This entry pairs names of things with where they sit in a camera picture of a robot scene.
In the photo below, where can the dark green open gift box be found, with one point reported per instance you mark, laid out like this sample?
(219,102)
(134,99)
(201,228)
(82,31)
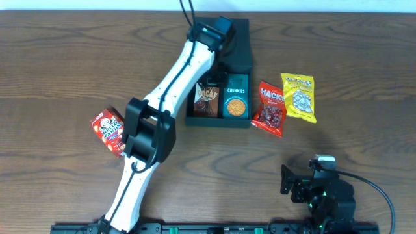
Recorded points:
(238,62)

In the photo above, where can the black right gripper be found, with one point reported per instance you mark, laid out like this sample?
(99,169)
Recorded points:
(288,182)

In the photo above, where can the red Hello Panda box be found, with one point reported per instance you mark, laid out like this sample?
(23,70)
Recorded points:
(108,126)

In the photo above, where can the teal Chunkies cookie box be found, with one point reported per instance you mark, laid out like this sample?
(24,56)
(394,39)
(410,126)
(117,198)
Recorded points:
(236,97)

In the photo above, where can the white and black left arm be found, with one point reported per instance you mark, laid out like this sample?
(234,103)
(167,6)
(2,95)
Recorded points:
(149,125)

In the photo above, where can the red Hacks candy bag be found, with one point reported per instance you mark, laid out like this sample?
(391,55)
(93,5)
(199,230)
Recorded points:
(271,114)

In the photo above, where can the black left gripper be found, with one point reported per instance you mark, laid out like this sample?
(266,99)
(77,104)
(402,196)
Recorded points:
(222,78)

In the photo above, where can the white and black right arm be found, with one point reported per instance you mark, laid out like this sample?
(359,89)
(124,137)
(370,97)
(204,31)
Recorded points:
(330,200)

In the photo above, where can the yellow Hacks candy bag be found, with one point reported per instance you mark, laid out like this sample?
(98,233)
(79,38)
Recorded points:
(299,96)

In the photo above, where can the brown Pocky box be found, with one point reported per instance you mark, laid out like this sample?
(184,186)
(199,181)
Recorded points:
(206,100)

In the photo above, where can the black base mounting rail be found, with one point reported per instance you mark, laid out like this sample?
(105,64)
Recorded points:
(157,228)

